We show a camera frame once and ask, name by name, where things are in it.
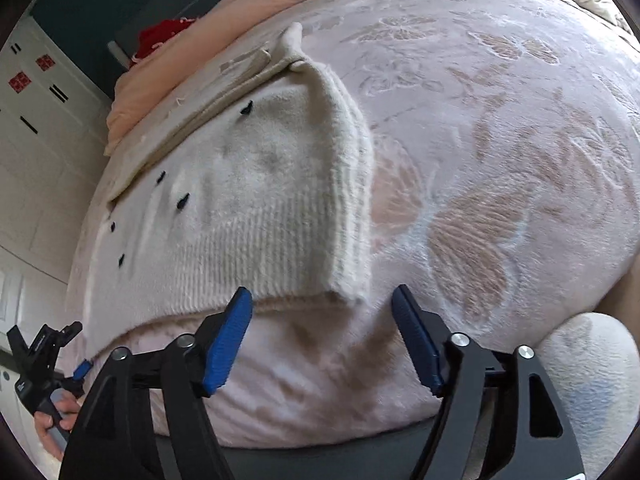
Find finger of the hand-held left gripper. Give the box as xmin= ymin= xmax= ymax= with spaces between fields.
xmin=67 ymin=358 xmax=95 ymax=386
xmin=35 ymin=321 xmax=84 ymax=357

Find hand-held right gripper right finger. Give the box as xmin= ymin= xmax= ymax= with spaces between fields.
xmin=391 ymin=285 xmax=586 ymax=480

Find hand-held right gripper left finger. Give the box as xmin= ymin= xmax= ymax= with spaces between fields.
xmin=59 ymin=287 xmax=254 ymax=480

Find cream knit sweater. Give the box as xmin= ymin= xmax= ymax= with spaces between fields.
xmin=82 ymin=22 xmax=376 ymax=361

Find person's left hand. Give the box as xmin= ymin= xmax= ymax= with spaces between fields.
xmin=34 ymin=393 xmax=81 ymax=462

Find person's fleece-clad leg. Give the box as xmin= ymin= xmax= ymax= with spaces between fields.
xmin=536 ymin=312 xmax=640 ymax=480

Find pink butterfly blanket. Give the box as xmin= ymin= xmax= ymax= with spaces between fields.
xmin=65 ymin=0 xmax=640 ymax=451

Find white wardrobe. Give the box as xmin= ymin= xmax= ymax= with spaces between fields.
xmin=0 ymin=14 xmax=117 ymax=411

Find peach duvet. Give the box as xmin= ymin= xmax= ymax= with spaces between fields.
xmin=103 ymin=0 xmax=416 ymax=157

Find red pillow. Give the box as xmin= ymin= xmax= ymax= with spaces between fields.
xmin=131 ymin=17 xmax=194 ymax=62

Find teal padded headboard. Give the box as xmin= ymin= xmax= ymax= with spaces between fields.
xmin=27 ymin=0 xmax=251 ymax=102

